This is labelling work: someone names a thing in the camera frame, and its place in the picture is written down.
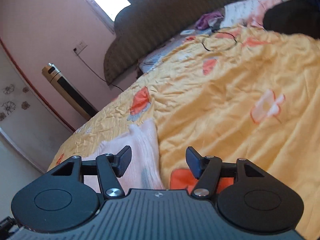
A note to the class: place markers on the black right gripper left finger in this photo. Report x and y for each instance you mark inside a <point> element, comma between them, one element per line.
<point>70,194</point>

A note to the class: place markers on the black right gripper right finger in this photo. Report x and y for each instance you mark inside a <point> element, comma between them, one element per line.
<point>244,194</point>

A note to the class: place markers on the pink knit sweater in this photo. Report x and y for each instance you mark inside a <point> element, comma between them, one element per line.
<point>143,170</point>

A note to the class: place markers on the floral glass wardrobe door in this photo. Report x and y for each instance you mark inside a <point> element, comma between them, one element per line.
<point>26,122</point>

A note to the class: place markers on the yellow carrot print quilt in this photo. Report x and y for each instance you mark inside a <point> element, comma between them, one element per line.
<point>241,93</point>

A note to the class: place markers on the gold tower fan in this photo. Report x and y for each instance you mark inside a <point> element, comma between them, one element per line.
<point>68,91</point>

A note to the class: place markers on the blue grey patterned bedsheet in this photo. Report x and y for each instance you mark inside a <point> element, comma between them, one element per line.
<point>151,60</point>

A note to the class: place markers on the white remote control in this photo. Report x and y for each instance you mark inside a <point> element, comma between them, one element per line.
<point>187,32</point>

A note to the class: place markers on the purple crumpled cloth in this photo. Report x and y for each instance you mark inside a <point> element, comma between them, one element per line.
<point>203,22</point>

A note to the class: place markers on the white patterned pillow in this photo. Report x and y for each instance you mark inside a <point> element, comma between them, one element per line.
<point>240,13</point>

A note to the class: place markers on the black garment on bed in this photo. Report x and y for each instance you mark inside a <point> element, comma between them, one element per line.
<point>293,17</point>

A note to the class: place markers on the dark striped padded headboard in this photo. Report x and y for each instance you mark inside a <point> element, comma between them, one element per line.
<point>146,24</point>

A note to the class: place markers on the white wall power socket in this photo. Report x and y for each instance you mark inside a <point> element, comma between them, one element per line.
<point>79,47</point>

